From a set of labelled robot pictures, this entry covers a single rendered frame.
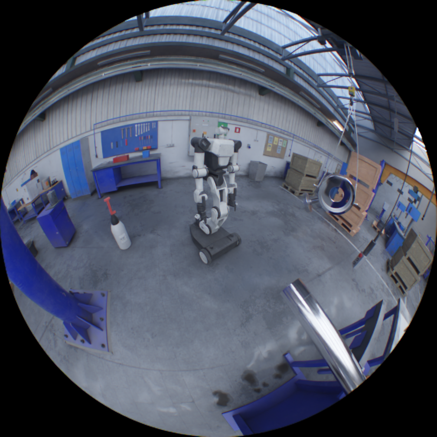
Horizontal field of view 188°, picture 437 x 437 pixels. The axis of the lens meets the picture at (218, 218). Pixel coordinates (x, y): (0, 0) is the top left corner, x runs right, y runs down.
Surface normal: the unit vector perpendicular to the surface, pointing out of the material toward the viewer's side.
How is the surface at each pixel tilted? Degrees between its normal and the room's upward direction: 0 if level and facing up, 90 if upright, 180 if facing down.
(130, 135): 90
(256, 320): 0
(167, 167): 90
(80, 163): 90
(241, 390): 0
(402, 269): 90
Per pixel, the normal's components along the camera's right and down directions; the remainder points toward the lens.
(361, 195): -0.94, 0.11
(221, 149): 0.64, 0.50
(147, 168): 0.34, 0.58
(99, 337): 0.10, -0.80
